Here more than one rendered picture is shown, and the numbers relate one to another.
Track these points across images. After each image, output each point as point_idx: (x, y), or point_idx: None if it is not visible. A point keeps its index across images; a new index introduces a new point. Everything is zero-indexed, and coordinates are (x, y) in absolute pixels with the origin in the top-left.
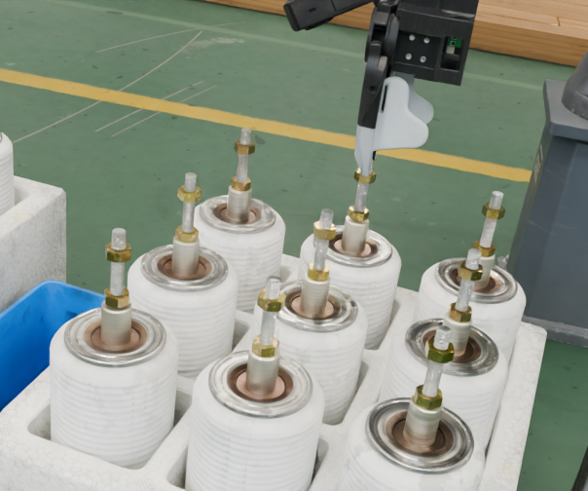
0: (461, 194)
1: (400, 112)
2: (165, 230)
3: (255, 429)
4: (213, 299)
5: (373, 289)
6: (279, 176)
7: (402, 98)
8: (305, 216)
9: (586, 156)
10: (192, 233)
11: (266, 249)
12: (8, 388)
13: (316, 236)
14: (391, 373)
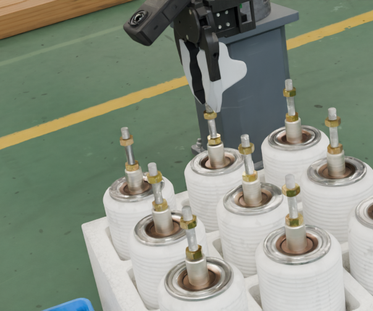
0: (120, 128)
1: (227, 62)
2: None
3: (326, 263)
4: (202, 231)
5: None
6: (0, 187)
7: (225, 53)
8: (52, 199)
9: (239, 49)
10: (165, 201)
11: (173, 195)
12: None
13: (246, 153)
14: (322, 204)
